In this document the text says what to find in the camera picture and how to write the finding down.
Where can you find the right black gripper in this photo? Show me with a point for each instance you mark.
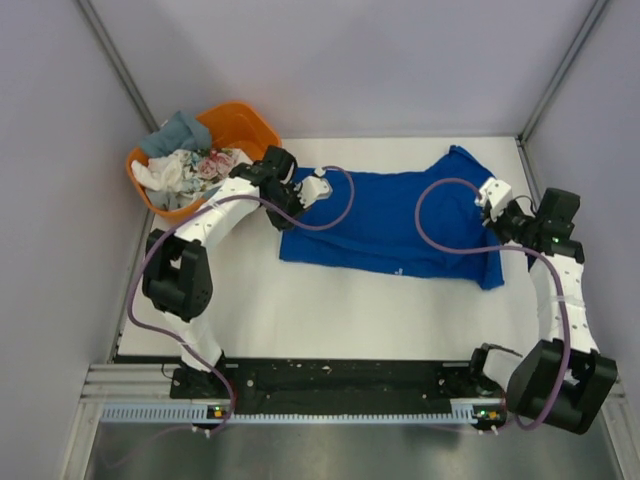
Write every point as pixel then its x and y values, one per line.
pixel 495 226

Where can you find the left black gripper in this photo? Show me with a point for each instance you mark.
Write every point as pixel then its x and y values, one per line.
pixel 278 222

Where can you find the blue t shirt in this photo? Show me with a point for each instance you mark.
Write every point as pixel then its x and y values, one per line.
pixel 372 222

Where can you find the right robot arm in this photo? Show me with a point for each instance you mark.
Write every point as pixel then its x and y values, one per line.
pixel 564 380

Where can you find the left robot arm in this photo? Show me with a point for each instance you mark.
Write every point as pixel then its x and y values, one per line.
pixel 177 279

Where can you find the orange plastic laundry basket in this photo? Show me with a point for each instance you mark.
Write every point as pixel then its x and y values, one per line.
pixel 232 124

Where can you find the grey-blue t shirt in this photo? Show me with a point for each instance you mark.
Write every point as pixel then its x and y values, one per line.
pixel 181 132

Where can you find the white t shirt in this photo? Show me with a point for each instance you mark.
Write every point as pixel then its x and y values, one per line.
pixel 159 174

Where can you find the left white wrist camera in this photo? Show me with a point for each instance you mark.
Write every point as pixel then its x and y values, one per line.
pixel 313 188

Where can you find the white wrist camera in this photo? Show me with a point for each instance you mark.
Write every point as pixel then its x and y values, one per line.
pixel 313 188
pixel 494 197

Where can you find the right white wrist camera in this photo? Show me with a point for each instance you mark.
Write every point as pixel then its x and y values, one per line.
pixel 494 197

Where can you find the grey slotted cable duct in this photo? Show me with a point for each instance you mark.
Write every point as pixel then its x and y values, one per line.
pixel 474 414

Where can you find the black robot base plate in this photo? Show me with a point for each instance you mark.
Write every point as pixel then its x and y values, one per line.
pixel 338 386

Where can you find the right aluminium frame post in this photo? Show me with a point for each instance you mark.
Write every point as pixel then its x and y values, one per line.
pixel 594 17

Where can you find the aluminium frame post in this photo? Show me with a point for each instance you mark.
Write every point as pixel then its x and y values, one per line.
pixel 594 17
pixel 116 62

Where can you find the left aluminium frame post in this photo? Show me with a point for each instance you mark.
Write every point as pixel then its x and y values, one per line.
pixel 116 62

